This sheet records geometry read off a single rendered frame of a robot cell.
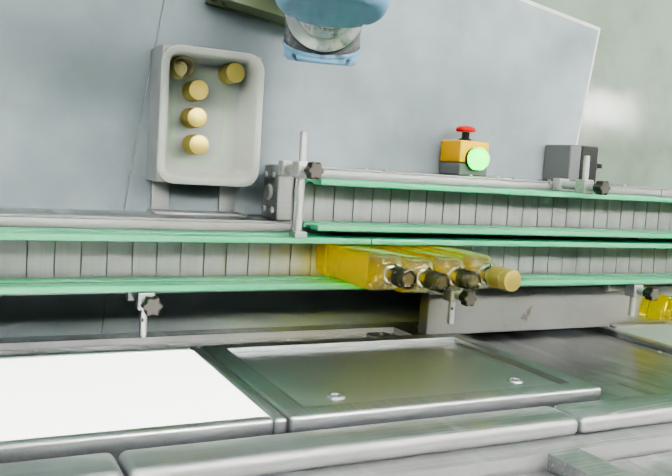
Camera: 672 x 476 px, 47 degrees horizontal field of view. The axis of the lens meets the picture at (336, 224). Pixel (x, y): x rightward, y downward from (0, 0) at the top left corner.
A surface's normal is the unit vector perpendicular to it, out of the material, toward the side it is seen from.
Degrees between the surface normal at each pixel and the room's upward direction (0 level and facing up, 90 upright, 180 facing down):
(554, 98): 0
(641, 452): 0
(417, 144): 0
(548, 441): 90
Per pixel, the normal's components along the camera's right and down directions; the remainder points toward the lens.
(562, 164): -0.89, -0.02
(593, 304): 0.44, 0.10
